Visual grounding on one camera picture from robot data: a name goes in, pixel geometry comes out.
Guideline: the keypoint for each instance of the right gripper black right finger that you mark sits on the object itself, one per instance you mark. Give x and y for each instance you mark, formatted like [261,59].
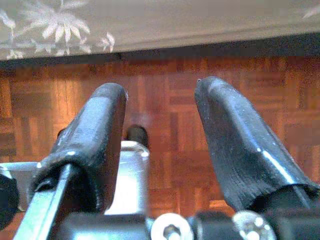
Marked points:
[235,140]

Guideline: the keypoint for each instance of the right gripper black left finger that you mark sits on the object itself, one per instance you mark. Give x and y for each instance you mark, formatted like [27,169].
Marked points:
[95,130]

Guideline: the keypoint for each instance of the silver right robot leg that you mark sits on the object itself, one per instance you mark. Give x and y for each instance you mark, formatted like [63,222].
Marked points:
[130,180]

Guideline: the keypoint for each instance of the bed with beige floral sheet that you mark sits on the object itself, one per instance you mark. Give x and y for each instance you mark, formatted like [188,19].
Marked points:
[150,25]

